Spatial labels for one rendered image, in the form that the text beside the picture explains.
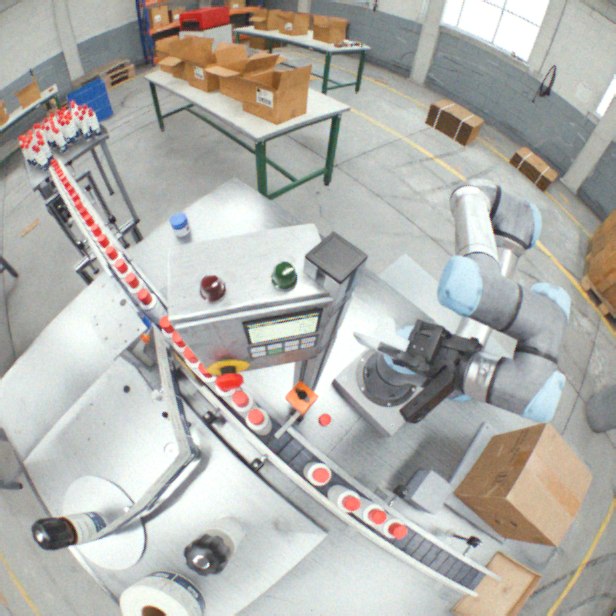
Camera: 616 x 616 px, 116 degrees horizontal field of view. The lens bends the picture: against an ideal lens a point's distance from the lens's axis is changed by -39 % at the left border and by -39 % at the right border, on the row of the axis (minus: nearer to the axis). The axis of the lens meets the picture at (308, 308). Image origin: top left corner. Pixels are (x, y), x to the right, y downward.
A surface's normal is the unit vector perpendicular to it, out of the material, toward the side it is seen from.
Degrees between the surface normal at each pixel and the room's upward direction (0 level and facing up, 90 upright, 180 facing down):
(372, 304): 0
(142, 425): 0
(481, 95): 90
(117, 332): 0
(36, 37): 90
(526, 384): 47
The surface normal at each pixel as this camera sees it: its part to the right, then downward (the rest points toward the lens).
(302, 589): 0.07, -0.47
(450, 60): -0.74, 0.57
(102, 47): 0.66, 0.68
